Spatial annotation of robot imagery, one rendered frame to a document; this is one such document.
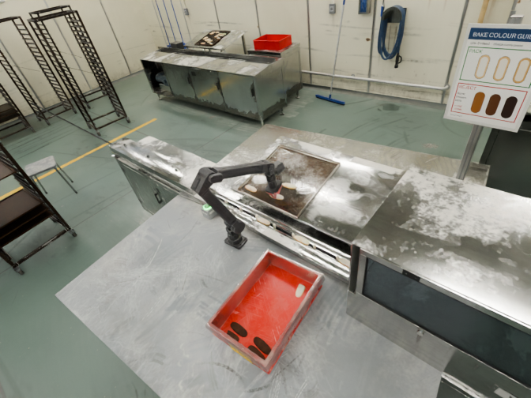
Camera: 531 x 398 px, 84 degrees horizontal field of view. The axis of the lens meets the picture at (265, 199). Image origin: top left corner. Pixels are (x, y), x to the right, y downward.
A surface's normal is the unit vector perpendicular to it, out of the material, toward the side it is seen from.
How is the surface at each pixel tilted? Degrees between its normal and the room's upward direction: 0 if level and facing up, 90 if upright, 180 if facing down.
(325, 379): 0
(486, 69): 90
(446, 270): 0
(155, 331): 0
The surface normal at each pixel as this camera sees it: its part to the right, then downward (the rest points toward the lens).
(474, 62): -0.69, 0.54
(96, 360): -0.15, -0.75
